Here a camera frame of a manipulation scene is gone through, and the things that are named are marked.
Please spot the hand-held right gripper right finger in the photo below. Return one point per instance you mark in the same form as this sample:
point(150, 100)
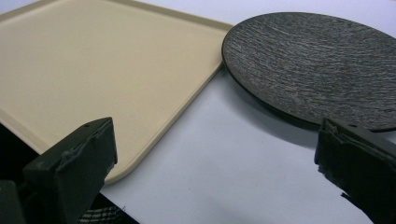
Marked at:
point(361, 168)

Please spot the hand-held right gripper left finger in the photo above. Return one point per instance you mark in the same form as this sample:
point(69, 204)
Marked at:
point(71, 174)

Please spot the checked dark cloth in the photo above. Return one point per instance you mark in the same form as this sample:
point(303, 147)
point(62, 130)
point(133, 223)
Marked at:
point(104, 215)

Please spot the beige plastic tray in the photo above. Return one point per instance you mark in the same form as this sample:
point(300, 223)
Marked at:
point(102, 77)

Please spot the dark textured round plate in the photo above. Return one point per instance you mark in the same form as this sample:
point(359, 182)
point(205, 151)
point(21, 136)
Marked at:
point(314, 65)

